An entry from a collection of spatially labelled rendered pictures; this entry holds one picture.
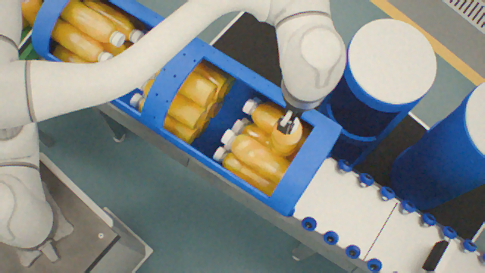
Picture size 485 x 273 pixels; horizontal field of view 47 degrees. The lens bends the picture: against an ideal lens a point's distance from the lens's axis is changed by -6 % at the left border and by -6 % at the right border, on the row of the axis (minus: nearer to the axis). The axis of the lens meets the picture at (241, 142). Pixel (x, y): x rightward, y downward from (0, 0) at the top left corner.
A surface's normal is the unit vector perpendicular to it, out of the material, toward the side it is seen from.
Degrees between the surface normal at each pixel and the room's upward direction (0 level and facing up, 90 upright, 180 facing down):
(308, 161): 9
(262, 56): 0
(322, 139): 19
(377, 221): 0
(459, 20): 0
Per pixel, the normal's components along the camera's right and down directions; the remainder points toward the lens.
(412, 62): 0.02, -0.25
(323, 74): 0.13, 0.85
